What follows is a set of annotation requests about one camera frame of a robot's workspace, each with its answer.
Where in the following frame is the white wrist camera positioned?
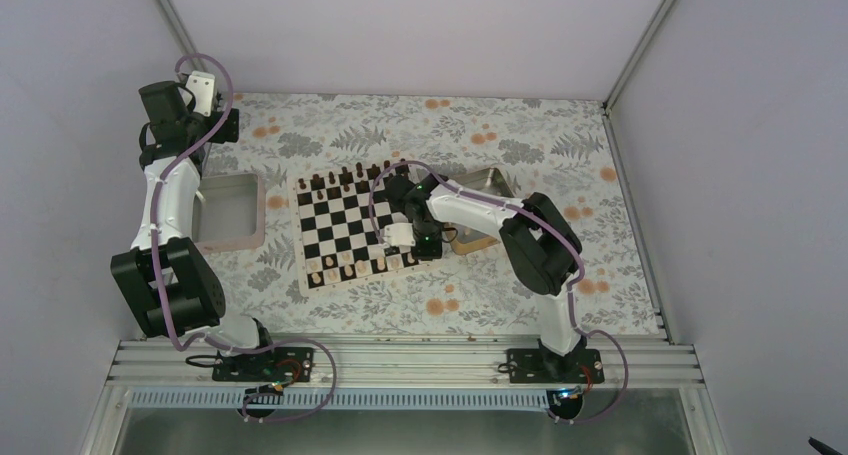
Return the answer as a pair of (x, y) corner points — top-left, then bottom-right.
(380, 222), (416, 247)
(184, 70), (217, 117)

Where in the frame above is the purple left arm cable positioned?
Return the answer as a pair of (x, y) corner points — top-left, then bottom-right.
(148, 53), (339, 424)

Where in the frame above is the aluminium rail frame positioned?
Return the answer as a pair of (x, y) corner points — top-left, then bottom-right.
(107, 335), (705, 389)

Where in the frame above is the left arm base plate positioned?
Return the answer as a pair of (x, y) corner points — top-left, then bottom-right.
(211, 346), (314, 384)

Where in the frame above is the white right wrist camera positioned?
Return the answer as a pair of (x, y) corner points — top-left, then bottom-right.
(380, 222), (416, 247)

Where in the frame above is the gold metal tin tray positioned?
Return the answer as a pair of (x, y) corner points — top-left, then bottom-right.
(437, 167), (517, 255)

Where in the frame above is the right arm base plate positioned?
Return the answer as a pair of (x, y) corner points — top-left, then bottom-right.
(498, 346), (605, 384)

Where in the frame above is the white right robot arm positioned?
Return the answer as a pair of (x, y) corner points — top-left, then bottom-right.
(378, 174), (587, 382)

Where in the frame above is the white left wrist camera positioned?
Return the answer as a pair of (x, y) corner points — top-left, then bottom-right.
(184, 70), (217, 117)

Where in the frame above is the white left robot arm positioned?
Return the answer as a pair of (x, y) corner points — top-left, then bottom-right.
(110, 71), (239, 351)

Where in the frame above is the floral patterned table mat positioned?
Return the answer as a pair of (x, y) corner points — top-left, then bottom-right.
(204, 93), (660, 336)

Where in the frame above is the black white chessboard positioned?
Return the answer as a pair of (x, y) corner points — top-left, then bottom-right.
(288, 160), (437, 295)

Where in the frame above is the pink tin lid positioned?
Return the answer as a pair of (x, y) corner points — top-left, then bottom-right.
(191, 173), (266, 255)

